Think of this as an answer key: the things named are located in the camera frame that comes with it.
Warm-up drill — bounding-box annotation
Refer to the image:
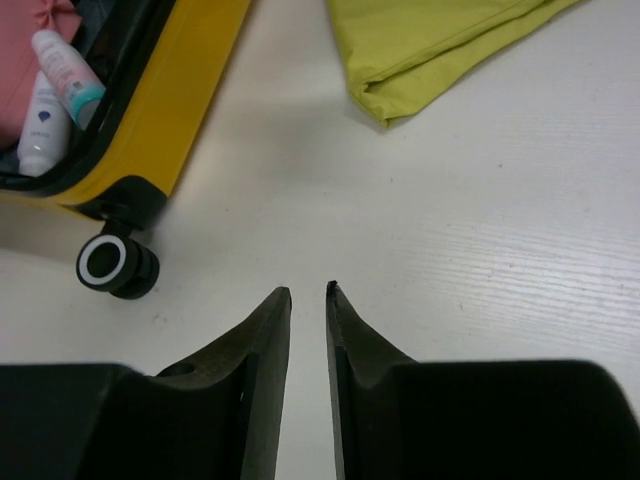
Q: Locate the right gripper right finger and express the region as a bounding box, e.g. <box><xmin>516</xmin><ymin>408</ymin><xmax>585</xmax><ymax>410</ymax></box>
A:
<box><xmin>326</xmin><ymin>281</ymin><xmax>414</xmax><ymax>479</ymax></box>

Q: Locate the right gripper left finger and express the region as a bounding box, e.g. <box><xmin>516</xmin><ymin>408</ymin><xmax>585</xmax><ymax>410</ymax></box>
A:
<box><xmin>117</xmin><ymin>287</ymin><xmax>291</xmax><ymax>479</ymax></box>

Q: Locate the yellow-green shirt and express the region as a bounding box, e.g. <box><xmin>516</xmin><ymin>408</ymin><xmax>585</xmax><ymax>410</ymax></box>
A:
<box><xmin>327</xmin><ymin>0</ymin><xmax>576</xmax><ymax>127</ymax></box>

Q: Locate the white tube with blue logo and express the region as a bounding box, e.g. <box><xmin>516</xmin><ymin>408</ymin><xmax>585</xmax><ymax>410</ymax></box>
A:
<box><xmin>17</xmin><ymin>72</ymin><xmax>71</xmax><ymax>177</ymax></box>

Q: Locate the white pink bottle teal cap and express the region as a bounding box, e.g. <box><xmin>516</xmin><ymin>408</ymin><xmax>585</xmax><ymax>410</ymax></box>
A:
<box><xmin>31</xmin><ymin>30</ymin><xmax>106</xmax><ymax>130</ymax></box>

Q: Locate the yellow hard-shell suitcase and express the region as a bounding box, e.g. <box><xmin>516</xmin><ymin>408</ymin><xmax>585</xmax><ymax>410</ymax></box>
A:
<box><xmin>1</xmin><ymin>1</ymin><xmax>249</xmax><ymax>300</ymax></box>

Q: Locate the pink case with metal handle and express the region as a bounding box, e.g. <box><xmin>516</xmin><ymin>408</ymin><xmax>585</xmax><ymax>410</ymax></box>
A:
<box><xmin>1</xmin><ymin>0</ymin><xmax>81</xmax><ymax>149</ymax></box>

